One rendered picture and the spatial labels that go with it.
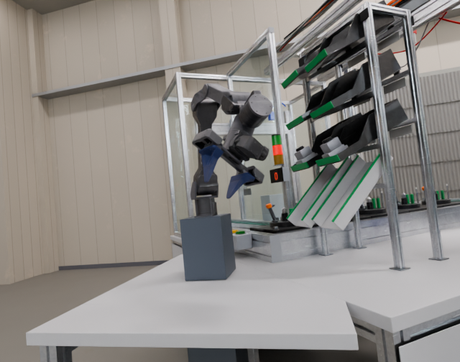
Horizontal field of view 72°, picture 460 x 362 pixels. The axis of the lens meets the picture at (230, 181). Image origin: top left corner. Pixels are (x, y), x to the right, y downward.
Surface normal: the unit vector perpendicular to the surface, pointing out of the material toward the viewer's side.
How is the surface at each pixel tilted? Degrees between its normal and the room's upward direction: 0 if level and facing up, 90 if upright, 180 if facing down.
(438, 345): 90
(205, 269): 90
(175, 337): 90
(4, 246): 90
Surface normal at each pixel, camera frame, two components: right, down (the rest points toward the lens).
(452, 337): 0.38, -0.09
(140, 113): -0.24, -0.03
